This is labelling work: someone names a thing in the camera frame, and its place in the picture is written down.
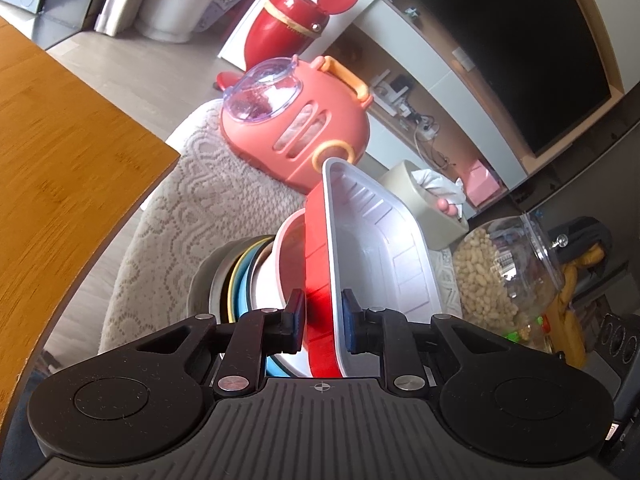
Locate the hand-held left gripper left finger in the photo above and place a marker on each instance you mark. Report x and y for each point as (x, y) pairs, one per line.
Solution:
(298, 315)

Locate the stainless steel bowl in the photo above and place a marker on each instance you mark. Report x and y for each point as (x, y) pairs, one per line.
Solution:
(202, 285)

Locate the coral plastic toy basket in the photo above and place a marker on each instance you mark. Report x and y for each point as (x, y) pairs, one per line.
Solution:
(345, 110)

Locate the cream storage box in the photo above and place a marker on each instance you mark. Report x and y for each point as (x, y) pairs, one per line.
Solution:
(405, 185)

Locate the white power strip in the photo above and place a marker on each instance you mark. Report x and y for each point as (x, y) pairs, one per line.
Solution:
(400, 87)

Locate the white bowl with yellow rim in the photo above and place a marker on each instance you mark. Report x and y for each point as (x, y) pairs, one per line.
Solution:
(235, 285)

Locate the pink egg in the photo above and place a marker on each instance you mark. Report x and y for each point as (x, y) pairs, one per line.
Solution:
(443, 205)
(455, 211)

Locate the white wooden tv cabinet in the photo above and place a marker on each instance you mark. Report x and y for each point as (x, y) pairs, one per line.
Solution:
(390, 20)

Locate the yellow cloth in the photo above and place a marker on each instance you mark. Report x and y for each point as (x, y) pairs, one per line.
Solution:
(570, 300)

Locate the glass jar of peanuts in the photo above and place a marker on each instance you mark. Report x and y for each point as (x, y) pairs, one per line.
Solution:
(480, 270)

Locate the red rectangular tray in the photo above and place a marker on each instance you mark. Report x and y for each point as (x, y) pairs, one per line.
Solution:
(375, 240)

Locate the white lace tablecloth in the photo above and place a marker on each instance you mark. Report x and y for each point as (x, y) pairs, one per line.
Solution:
(165, 240)

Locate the white tissue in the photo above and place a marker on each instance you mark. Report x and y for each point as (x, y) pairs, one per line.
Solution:
(435, 182)

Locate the pink box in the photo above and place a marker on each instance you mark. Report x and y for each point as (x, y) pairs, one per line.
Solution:
(480, 182)

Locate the red bin with lid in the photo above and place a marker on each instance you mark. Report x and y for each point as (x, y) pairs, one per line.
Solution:
(280, 25)

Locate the black television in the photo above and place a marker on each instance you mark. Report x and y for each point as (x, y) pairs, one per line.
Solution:
(500, 50)

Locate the blue bowl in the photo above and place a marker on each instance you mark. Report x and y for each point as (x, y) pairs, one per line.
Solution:
(246, 290)

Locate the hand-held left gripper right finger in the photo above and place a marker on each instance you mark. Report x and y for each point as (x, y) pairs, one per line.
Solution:
(350, 320)

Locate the wooden table with black legs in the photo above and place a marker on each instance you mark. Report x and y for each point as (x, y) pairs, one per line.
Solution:
(60, 160)

